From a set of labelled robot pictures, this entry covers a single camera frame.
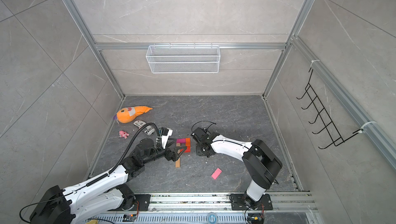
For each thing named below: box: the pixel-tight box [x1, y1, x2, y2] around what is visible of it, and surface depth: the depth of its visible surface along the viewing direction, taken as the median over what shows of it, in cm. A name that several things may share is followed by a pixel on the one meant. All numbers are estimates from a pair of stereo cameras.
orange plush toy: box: [116, 105, 154, 124], surface depth 102 cm
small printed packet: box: [133, 119, 156, 136], surface depth 101 cm
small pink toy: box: [118, 130, 130, 139], surface depth 97 cm
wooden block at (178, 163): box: [175, 157, 181, 168], surface depth 87 cm
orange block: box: [185, 137, 191, 147], surface depth 95 cm
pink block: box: [211, 167, 223, 181], surface depth 83 cm
